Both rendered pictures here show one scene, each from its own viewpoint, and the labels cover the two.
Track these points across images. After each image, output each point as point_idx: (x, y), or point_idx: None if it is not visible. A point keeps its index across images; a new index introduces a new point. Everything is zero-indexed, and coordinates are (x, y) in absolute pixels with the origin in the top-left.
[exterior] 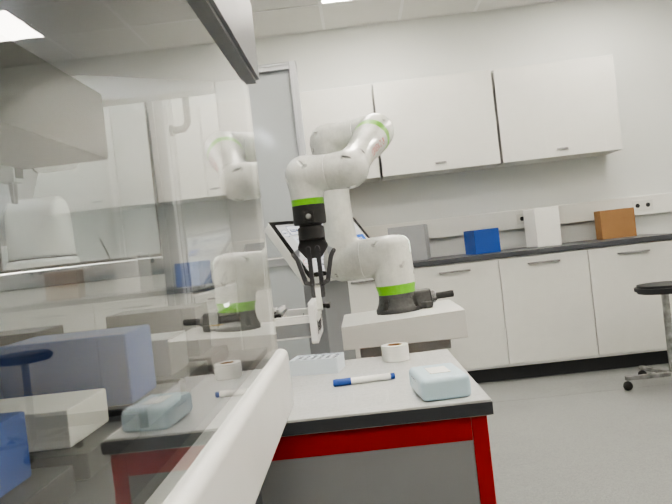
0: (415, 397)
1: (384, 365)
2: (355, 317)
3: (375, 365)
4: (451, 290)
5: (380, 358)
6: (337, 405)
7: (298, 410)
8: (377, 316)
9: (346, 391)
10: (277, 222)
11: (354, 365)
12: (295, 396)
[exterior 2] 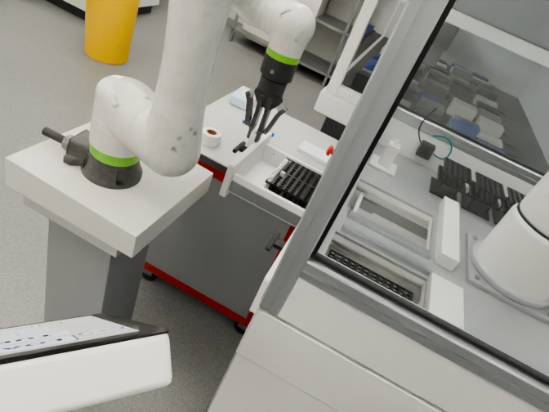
0: (255, 106)
1: (225, 140)
2: (158, 199)
3: (228, 144)
4: (47, 127)
5: (212, 151)
6: (285, 121)
7: (301, 128)
8: (150, 175)
9: (272, 128)
10: (115, 337)
11: (237, 154)
12: (295, 141)
